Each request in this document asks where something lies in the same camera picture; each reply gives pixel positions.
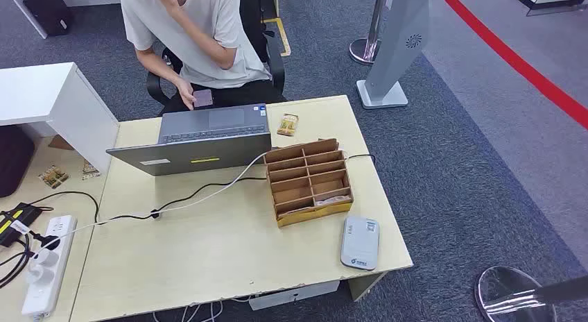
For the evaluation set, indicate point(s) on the person's right hand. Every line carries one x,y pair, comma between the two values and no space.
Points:
187,93

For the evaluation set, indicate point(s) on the black plug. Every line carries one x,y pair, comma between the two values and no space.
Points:
48,241

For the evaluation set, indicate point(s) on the black office chair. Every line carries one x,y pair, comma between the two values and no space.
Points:
275,67

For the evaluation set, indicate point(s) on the person's left forearm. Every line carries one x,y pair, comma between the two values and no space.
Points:
202,35

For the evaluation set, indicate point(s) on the white power strip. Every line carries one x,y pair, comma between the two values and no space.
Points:
48,264

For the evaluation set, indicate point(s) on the cardboard card organizer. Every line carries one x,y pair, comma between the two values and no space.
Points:
298,193

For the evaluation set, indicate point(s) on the person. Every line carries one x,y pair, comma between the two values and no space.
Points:
206,35

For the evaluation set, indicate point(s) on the white cabinet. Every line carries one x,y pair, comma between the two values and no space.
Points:
36,92

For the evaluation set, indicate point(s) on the person's right forearm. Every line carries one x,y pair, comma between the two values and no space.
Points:
158,67

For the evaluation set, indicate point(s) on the mauve smartphone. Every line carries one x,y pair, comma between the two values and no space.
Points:
203,98

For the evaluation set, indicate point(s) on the white grey card reader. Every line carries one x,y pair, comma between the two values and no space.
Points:
359,244

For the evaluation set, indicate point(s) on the grey kiosk stand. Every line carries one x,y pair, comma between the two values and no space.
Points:
404,16

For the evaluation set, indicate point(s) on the black box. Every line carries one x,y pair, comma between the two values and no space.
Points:
48,9

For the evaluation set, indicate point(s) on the black yellow-labelled power adapter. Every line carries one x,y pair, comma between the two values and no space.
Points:
14,221

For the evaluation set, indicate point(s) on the round white plug adapter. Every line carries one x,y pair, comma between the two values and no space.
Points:
40,275
46,257

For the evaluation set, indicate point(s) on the grey laptop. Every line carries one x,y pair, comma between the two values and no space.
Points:
193,156

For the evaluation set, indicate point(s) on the dark bag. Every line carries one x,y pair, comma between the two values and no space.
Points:
14,159

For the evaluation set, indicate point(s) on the brown cardboard piece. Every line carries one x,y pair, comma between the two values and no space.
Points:
59,143

